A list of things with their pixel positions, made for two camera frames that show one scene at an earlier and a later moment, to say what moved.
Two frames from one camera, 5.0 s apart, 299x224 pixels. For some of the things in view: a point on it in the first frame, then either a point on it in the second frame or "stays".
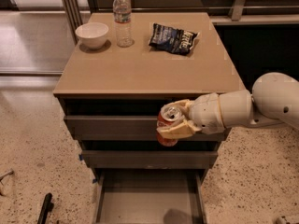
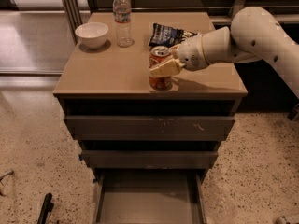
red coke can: (168, 114) to (159, 83)
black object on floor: (48, 206) stays
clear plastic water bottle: (122, 19) stays
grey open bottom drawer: (149, 196) stays
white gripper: (206, 113) to (191, 54)
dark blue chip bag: (177, 40) stays
